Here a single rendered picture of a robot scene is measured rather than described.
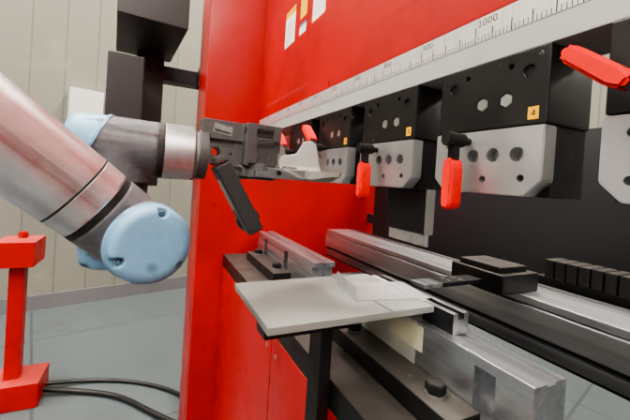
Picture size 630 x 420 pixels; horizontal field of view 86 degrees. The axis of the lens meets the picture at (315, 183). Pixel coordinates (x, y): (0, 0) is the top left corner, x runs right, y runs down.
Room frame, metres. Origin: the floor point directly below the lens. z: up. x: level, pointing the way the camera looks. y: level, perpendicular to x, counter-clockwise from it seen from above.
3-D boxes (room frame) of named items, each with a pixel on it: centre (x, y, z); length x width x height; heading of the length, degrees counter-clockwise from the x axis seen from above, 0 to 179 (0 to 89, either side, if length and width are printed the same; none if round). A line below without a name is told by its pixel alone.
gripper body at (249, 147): (0.52, 0.12, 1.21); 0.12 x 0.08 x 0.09; 116
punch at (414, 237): (0.60, -0.17, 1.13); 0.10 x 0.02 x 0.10; 26
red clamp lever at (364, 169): (0.61, -0.09, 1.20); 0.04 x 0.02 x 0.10; 116
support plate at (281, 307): (0.54, -0.04, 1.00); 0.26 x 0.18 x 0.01; 116
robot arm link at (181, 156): (0.48, 0.19, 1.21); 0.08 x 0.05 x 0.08; 26
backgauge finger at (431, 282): (0.68, -0.32, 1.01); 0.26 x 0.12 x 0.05; 116
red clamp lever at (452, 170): (0.43, -0.18, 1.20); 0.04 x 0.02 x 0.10; 116
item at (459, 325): (0.58, -0.18, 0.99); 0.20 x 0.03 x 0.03; 26
